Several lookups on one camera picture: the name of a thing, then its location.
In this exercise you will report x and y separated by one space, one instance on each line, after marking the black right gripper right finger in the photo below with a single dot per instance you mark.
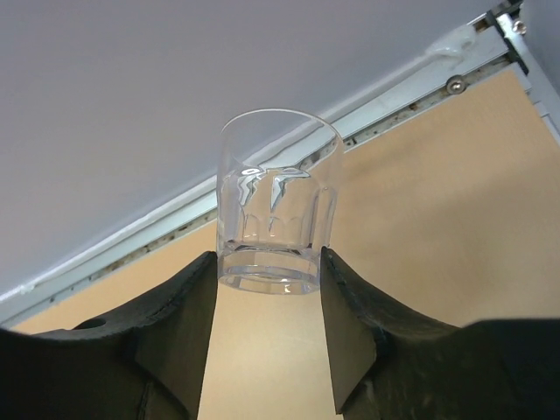
388 361

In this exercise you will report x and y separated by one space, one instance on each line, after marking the clear faceted glass tumbler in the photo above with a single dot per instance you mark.
277 189

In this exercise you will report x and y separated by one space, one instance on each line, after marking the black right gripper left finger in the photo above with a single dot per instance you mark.
145 359

